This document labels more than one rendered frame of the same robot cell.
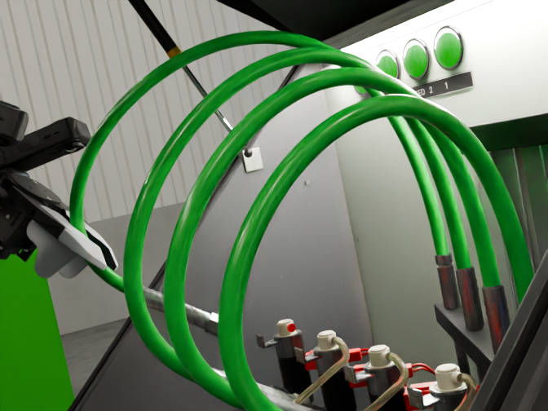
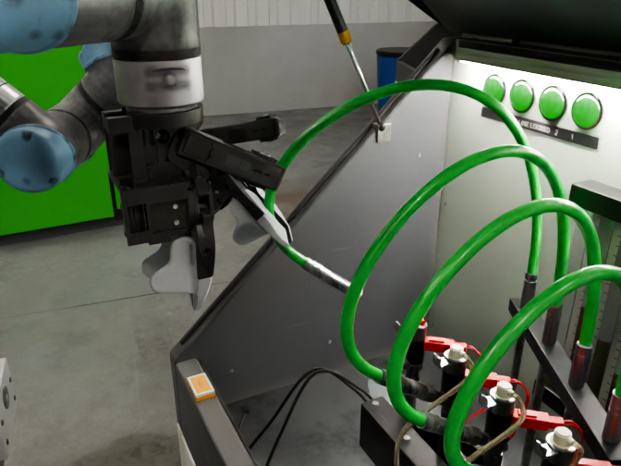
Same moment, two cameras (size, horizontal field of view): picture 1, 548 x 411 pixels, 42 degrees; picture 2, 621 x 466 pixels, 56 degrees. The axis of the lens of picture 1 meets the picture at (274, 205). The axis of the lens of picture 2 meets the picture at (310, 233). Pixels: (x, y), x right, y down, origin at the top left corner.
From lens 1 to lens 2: 0.30 m
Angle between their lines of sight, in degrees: 20
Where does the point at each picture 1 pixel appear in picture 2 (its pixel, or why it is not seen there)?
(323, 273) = (412, 225)
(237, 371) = (455, 448)
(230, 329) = (458, 425)
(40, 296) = not seen: hidden behind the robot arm
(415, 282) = (486, 255)
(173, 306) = (396, 368)
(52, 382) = not seen: hidden behind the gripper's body
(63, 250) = (258, 228)
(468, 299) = (552, 326)
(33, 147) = (241, 136)
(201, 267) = (327, 213)
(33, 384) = (100, 176)
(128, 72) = not seen: outside the picture
